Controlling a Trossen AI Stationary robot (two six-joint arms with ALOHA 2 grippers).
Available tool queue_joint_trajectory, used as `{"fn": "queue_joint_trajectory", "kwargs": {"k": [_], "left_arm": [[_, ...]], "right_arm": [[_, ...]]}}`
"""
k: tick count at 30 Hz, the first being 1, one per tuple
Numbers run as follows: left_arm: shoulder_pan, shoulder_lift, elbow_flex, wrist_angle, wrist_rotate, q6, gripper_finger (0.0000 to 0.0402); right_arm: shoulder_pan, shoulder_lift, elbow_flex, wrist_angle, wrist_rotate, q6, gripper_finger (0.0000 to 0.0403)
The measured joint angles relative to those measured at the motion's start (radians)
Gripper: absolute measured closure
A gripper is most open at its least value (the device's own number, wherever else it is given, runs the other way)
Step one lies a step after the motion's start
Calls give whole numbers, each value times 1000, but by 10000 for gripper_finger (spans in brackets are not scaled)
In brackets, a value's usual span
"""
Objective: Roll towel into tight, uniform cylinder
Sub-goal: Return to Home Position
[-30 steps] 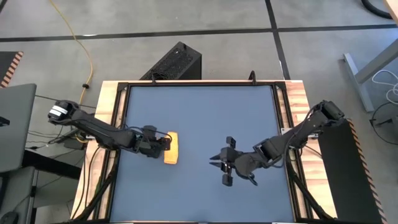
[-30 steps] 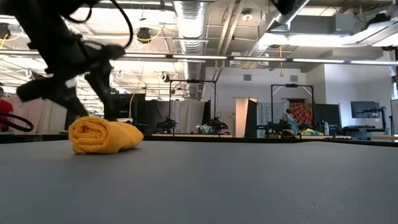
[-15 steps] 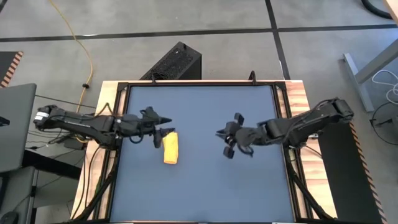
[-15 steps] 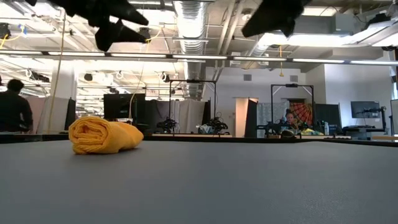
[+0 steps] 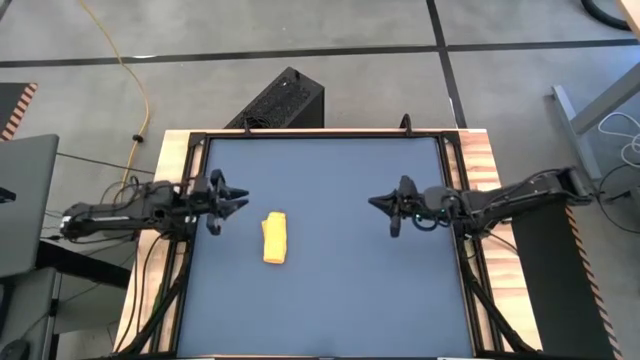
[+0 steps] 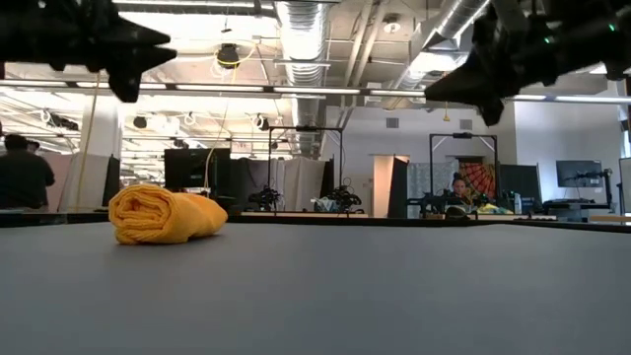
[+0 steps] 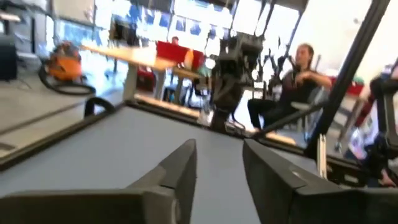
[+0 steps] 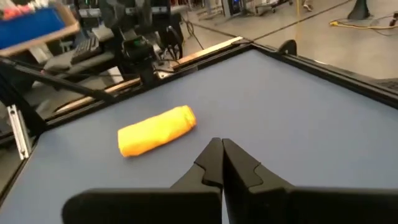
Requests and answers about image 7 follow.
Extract thick black frame post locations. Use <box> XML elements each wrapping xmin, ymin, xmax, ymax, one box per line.
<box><xmin>306</xmin><ymin>0</ymin><xmax>391</xmax><ymax>158</ymax></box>

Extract black computer tower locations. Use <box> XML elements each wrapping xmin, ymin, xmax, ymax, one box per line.
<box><xmin>0</xmin><ymin>34</ymin><xmax>18</xmax><ymax>81</ymax></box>

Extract black table rim frame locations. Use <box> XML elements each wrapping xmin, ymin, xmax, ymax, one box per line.
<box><xmin>0</xmin><ymin>102</ymin><xmax>398</xmax><ymax>189</ymax></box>

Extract silver mounting bracket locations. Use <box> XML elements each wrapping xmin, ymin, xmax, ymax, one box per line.
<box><xmin>197</xmin><ymin>108</ymin><xmax>215</xmax><ymax>127</ymax></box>

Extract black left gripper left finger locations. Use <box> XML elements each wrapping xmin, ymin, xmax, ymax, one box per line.
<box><xmin>0</xmin><ymin>138</ymin><xmax>198</xmax><ymax>224</ymax></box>

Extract thin black diagonal strut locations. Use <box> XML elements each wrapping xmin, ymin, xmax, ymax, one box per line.
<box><xmin>253</xmin><ymin>102</ymin><xmax>324</xmax><ymax>139</ymax></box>

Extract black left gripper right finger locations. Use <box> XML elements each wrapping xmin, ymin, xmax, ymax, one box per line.
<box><xmin>242</xmin><ymin>138</ymin><xmax>398</xmax><ymax>224</ymax></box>

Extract red toolbox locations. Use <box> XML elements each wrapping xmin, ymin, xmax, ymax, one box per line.
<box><xmin>136</xmin><ymin>67</ymin><xmax>157</xmax><ymax>93</ymax></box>

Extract grey office chair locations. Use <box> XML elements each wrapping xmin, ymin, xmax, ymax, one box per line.
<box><xmin>290</xmin><ymin>86</ymin><xmax>328</xmax><ymax>131</ymax></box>

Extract white aluminium extrusion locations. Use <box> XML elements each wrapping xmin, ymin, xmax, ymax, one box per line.
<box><xmin>316</xmin><ymin>133</ymin><xmax>328</xmax><ymax>180</ymax></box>

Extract wooden desk white legs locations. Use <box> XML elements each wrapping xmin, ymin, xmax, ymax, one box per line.
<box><xmin>81</xmin><ymin>45</ymin><xmax>200</xmax><ymax>103</ymax></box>

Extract red box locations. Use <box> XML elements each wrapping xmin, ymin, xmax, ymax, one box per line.
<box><xmin>155</xmin><ymin>40</ymin><xmax>206</xmax><ymax>71</ymax></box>

